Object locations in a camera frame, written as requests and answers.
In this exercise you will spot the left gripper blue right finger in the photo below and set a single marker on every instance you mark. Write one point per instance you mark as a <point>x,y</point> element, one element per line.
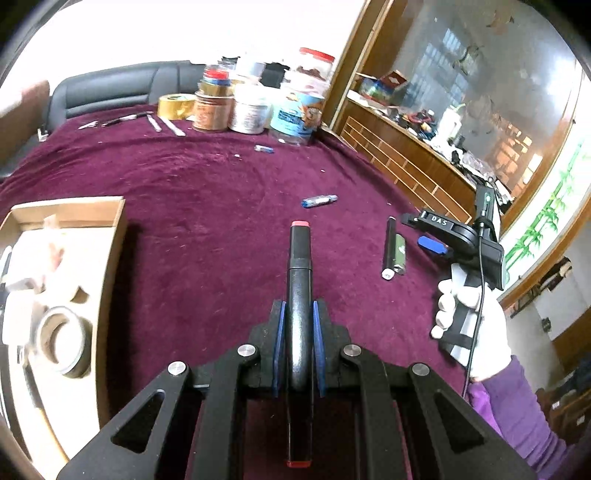
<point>318,308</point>

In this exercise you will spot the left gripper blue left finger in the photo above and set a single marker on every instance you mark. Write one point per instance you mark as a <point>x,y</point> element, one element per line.
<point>278,313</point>

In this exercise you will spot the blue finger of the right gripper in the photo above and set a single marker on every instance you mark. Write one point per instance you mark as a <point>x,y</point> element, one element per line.
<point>433,246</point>

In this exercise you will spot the black marker with red ends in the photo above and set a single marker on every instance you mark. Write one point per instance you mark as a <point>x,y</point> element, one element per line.
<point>299,346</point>

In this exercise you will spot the black electrical tape roll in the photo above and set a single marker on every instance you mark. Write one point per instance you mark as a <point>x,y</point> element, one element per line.
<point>61,343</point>

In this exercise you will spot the white USB wall charger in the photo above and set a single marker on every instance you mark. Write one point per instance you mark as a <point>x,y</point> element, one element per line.
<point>38,262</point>

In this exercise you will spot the purple sleeved right forearm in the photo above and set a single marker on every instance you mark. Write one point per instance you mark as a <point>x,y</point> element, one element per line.
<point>508,404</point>

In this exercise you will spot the white gloved right hand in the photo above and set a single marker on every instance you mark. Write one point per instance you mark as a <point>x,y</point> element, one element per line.
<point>486,323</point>

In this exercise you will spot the green lighter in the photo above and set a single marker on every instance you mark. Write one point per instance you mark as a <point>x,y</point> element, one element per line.
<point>400,255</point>

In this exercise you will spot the black pen with white tip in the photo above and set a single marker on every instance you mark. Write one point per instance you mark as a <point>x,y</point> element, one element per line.
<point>389,250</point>

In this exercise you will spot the blue patterned small pen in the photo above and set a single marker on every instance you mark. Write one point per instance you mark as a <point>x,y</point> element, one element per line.
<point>318,201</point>

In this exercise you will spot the wooden cabinet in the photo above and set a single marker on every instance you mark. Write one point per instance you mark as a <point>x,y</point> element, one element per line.
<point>445,95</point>

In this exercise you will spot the purple table cloth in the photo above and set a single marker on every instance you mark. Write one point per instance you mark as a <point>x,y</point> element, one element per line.
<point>205,253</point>

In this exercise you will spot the blue snack jar pink lid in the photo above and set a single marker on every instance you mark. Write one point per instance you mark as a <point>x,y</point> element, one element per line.
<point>296,116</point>

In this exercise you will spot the small blue battery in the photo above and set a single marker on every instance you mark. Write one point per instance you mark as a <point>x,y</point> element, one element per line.
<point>263,149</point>

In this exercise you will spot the red lid clear jar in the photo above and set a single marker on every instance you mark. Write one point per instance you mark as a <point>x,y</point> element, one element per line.
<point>314,63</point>

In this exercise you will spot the white plastic jar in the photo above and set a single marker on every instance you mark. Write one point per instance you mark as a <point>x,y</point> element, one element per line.
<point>250,110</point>

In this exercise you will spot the cardboard box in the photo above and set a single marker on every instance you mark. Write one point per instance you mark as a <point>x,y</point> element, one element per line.
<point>49,418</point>

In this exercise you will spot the small white tube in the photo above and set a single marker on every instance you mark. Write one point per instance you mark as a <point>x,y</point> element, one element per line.
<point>172,127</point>
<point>153,123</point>

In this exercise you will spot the orange label jar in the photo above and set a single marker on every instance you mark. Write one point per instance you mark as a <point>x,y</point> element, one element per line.
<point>211,113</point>

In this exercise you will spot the red lid gold jar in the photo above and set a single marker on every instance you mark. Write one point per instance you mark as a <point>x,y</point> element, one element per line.
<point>215,82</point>

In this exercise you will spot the yellow tape roll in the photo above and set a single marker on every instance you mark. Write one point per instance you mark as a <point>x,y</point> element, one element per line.
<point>177,106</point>

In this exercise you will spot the black pen at far edge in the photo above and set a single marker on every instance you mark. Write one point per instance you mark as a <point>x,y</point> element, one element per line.
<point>125,118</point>

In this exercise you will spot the small silver clip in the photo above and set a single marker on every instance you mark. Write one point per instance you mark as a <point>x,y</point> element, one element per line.
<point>91,124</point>

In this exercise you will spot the black leather sofa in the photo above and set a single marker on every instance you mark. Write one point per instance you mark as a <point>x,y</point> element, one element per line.
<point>115,88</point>

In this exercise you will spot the brown chair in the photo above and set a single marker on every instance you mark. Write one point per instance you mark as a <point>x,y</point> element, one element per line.
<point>21,119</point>

